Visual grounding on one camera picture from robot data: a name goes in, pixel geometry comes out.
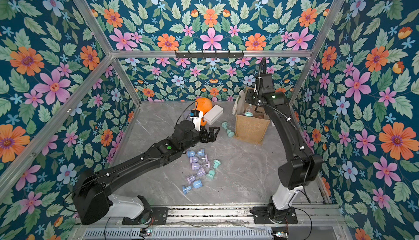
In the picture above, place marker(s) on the black wall hook rail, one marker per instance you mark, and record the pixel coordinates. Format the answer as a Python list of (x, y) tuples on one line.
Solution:
[(209, 54)]

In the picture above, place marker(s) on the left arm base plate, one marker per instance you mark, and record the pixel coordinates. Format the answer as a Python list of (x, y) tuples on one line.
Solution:
[(155, 216)]

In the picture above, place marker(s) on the white rectangular box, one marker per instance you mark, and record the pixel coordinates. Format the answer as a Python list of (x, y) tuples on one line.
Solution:
[(213, 115)]

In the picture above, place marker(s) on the purple hourglass second row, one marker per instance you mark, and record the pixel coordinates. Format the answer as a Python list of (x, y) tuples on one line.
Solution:
[(194, 159)]

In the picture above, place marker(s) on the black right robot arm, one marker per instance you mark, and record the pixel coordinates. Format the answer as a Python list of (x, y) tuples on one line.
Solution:
[(302, 166)]

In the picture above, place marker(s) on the orange plush toy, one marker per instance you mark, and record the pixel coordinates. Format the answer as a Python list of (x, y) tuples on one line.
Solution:
[(204, 105)]

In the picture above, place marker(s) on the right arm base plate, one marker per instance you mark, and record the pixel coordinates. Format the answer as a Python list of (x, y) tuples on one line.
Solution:
[(270, 215)]

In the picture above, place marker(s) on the purple hourglass third row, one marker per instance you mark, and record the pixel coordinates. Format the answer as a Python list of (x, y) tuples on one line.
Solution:
[(197, 165)]

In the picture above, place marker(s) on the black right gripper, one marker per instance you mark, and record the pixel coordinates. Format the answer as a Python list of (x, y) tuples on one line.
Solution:
[(250, 97)]

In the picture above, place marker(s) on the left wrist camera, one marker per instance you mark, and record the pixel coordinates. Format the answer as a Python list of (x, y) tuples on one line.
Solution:
[(196, 117)]

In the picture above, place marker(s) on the purple hourglass centre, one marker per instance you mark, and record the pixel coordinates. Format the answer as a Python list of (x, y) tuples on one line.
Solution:
[(192, 178)]

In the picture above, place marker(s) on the jute canvas tote bag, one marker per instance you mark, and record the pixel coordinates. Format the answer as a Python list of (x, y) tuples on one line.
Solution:
[(249, 129)]

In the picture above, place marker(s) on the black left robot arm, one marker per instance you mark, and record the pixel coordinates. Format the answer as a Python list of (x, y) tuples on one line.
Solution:
[(94, 195)]

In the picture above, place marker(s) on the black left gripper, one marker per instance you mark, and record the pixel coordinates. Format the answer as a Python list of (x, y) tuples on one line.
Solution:
[(210, 138)]

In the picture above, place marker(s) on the teal hourglass front pair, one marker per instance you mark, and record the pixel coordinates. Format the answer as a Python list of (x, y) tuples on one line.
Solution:
[(248, 112)]

